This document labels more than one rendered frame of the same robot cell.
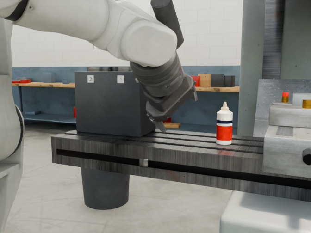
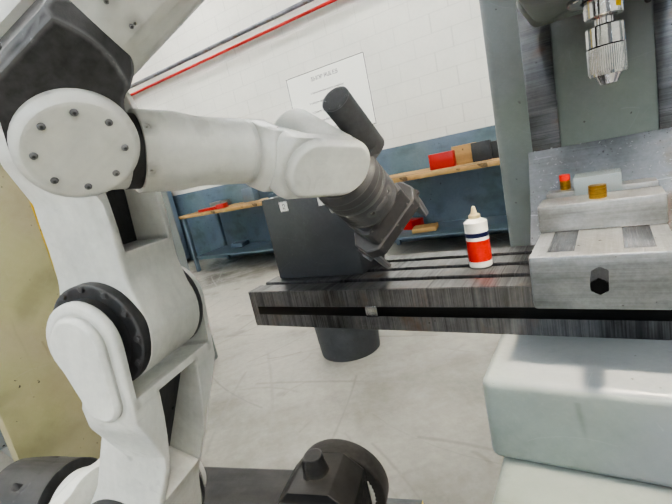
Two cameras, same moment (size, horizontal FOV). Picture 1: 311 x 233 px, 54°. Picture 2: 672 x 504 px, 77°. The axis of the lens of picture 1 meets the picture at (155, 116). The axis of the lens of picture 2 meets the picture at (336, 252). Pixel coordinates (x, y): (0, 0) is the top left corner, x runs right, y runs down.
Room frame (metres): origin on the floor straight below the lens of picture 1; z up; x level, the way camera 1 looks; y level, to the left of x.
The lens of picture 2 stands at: (0.01, -0.06, 1.16)
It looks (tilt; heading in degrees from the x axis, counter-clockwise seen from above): 12 degrees down; 10
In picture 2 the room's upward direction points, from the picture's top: 12 degrees counter-clockwise
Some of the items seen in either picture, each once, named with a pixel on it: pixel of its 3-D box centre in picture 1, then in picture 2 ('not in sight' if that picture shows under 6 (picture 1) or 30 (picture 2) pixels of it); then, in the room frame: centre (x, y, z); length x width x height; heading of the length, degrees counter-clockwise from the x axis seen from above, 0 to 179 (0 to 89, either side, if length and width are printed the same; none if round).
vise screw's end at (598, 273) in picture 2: (308, 156); (599, 280); (0.50, -0.26, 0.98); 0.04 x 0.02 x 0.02; 156
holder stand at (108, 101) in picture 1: (115, 99); (323, 226); (0.94, 0.12, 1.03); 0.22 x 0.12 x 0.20; 69
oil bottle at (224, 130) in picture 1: (224, 122); (477, 236); (0.78, -0.18, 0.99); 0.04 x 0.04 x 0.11
